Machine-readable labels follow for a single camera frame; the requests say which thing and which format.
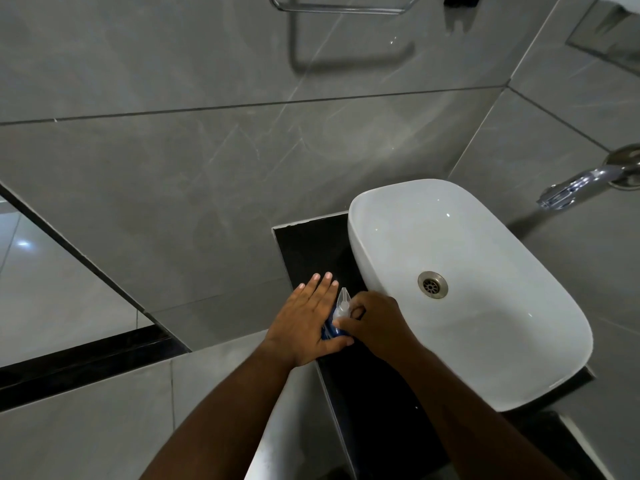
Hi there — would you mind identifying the person's left hand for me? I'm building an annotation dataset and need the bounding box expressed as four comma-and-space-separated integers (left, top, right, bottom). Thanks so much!
263, 272, 355, 370

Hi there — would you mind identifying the person's right hand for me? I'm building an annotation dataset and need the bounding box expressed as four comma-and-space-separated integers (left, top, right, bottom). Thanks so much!
332, 292, 422, 366

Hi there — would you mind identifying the blue bottle with clear pump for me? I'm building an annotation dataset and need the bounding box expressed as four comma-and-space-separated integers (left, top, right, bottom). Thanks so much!
321, 287, 354, 342

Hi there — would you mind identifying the person's left forearm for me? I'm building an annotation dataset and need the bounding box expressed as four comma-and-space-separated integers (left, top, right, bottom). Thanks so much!
139, 341, 297, 480

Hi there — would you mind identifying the person's right forearm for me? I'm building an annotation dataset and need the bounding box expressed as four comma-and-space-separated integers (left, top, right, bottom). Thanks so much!
395, 342, 572, 480

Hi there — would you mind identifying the metal sink drain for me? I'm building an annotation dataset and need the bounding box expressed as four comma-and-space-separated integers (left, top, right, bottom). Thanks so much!
417, 271, 450, 299

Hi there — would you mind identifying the white ceramic sink basin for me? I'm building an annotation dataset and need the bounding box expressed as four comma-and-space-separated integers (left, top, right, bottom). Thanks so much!
347, 179, 594, 413

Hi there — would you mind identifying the chrome wall faucet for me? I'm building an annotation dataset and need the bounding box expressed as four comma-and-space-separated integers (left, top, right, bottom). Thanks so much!
536, 143, 640, 211

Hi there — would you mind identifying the chrome towel rail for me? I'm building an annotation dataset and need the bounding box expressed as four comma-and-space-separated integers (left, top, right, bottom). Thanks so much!
269, 0, 424, 16

